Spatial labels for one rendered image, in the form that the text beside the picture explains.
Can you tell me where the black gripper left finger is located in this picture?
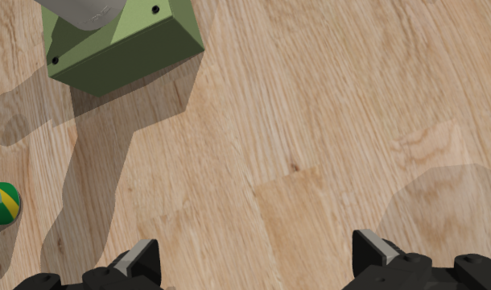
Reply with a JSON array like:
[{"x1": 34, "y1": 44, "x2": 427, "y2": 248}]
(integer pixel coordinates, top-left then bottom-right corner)
[{"x1": 13, "y1": 239, "x2": 164, "y2": 290}]

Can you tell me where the green drink can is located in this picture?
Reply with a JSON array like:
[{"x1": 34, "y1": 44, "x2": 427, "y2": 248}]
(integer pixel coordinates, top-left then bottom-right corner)
[{"x1": 0, "y1": 182, "x2": 21, "y2": 225}]

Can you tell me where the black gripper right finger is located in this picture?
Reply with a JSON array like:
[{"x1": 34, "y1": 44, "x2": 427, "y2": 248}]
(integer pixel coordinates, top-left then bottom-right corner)
[{"x1": 341, "y1": 229, "x2": 491, "y2": 290}]

